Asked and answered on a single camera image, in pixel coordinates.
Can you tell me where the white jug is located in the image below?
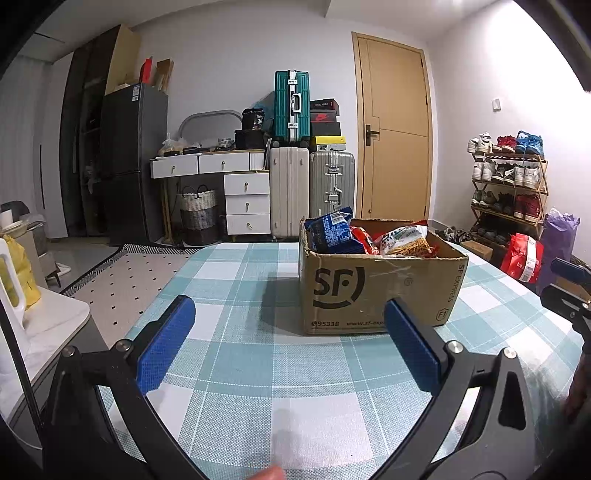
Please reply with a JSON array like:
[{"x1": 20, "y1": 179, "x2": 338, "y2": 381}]
[{"x1": 0, "y1": 237, "x2": 27, "y2": 377}]

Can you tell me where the blue snack packet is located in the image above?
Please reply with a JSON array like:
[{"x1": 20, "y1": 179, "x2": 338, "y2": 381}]
[{"x1": 305, "y1": 207, "x2": 370, "y2": 254}]

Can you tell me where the wooden door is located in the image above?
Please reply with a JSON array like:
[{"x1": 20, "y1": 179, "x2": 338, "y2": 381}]
[{"x1": 352, "y1": 31, "x2": 434, "y2": 221}]

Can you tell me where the white dressing table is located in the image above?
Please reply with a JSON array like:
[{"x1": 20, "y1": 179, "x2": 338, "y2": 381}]
[{"x1": 150, "y1": 148, "x2": 272, "y2": 243}]

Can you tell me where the yellow black shoebox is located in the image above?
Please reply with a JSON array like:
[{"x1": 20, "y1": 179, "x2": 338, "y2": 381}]
[{"x1": 310, "y1": 135, "x2": 347, "y2": 153}]

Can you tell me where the white side table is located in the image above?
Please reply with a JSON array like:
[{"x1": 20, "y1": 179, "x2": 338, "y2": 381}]
[{"x1": 0, "y1": 295, "x2": 92, "y2": 455}]

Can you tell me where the wooden shoe rack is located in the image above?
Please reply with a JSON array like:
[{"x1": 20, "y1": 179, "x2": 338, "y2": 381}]
[{"x1": 470, "y1": 150, "x2": 550, "y2": 241}]

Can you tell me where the dark refrigerator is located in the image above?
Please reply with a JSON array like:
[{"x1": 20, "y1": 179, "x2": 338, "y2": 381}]
[{"x1": 100, "y1": 83, "x2": 169, "y2": 246}]

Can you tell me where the teal checked tablecloth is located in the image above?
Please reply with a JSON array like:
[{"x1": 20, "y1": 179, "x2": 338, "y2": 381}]
[{"x1": 99, "y1": 240, "x2": 585, "y2": 480}]

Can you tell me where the yellow bag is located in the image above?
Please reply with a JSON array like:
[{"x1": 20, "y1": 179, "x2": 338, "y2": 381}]
[{"x1": 0, "y1": 234, "x2": 42, "y2": 311}]

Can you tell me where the brown flat cardboard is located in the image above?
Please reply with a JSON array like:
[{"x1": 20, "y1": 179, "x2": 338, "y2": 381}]
[{"x1": 154, "y1": 58, "x2": 175, "y2": 93}]

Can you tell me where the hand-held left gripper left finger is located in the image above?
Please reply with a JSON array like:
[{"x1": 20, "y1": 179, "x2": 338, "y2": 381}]
[{"x1": 41, "y1": 295, "x2": 208, "y2": 480}]

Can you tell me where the woven laundry basket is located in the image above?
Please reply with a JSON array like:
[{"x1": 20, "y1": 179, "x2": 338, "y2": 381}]
[{"x1": 179, "y1": 185, "x2": 219, "y2": 246}]

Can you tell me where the grey chair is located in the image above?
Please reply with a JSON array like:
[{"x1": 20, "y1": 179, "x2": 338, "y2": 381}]
[{"x1": 0, "y1": 200, "x2": 51, "y2": 278}]

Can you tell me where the black tub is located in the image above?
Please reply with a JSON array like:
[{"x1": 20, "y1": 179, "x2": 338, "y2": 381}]
[{"x1": 241, "y1": 107, "x2": 265, "y2": 131}]

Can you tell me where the grey oval mirror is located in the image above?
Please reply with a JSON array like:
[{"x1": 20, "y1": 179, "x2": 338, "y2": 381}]
[{"x1": 178, "y1": 109, "x2": 243, "y2": 147}]

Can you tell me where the silver suitcase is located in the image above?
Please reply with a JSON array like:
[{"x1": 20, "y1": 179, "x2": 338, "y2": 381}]
[{"x1": 308, "y1": 150, "x2": 356, "y2": 220}]

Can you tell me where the black case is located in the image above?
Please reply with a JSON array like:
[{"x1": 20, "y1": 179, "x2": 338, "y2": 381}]
[{"x1": 234, "y1": 129, "x2": 271, "y2": 151}]

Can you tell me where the collection of racked sneakers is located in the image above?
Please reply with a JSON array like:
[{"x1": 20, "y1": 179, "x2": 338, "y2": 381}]
[{"x1": 467, "y1": 130, "x2": 546, "y2": 238}]

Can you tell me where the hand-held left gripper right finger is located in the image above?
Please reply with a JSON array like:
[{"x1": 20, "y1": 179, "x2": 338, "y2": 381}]
[{"x1": 384, "y1": 298, "x2": 539, "y2": 480}]

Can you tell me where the teal suitcase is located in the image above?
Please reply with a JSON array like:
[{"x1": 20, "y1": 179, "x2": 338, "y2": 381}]
[{"x1": 273, "y1": 70, "x2": 311, "y2": 147}]

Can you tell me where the person's right hand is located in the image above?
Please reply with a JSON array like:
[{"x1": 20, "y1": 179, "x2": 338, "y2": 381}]
[{"x1": 564, "y1": 362, "x2": 591, "y2": 423}]

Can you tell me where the black cable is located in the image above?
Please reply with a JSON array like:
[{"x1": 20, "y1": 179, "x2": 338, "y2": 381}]
[{"x1": 0, "y1": 302, "x2": 47, "y2": 444}]

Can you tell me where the white slipper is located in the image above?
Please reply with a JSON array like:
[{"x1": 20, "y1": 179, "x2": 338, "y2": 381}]
[{"x1": 45, "y1": 261, "x2": 72, "y2": 283}]

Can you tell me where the beige suitcase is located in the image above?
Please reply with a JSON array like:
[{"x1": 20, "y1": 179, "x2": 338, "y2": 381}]
[{"x1": 269, "y1": 145, "x2": 311, "y2": 241}]

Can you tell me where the orange stick snack packet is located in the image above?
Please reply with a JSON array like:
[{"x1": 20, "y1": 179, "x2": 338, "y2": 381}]
[{"x1": 379, "y1": 225, "x2": 438, "y2": 257}]

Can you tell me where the purple gift bag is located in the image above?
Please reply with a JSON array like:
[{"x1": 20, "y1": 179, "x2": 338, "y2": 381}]
[{"x1": 538, "y1": 209, "x2": 581, "y2": 296}]

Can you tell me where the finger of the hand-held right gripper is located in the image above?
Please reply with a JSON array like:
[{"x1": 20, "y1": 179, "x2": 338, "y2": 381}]
[
  {"x1": 550, "y1": 258, "x2": 591, "y2": 283},
  {"x1": 539, "y1": 284, "x2": 591, "y2": 330}
]

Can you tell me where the scattered shoes pile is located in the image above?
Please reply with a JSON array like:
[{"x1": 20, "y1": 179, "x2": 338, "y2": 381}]
[{"x1": 434, "y1": 226, "x2": 472, "y2": 245}]

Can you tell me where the red gift bag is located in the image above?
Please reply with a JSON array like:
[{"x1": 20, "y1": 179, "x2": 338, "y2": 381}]
[{"x1": 500, "y1": 233, "x2": 546, "y2": 283}]

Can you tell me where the patterned rug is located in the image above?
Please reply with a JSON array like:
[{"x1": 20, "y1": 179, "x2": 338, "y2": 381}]
[{"x1": 60, "y1": 244, "x2": 206, "y2": 312}]

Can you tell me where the small cardboard box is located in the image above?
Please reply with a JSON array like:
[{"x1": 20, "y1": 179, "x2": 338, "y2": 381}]
[{"x1": 461, "y1": 240, "x2": 494, "y2": 264}]

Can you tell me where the brown cardboard box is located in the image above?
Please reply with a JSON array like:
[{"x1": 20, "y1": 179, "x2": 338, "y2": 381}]
[{"x1": 299, "y1": 217, "x2": 469, "y2": 336}]

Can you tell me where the red cookie packet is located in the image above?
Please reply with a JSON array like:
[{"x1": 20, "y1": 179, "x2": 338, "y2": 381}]
[{"x1": 349, "y1": 225, "x2": 382, "y2": 256}]

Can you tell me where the dark tall cabinet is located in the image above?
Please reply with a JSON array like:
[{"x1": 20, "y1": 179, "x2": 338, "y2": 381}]
[{"x1": 60, "y1": 24, "x2": 141, "y2": 238}]

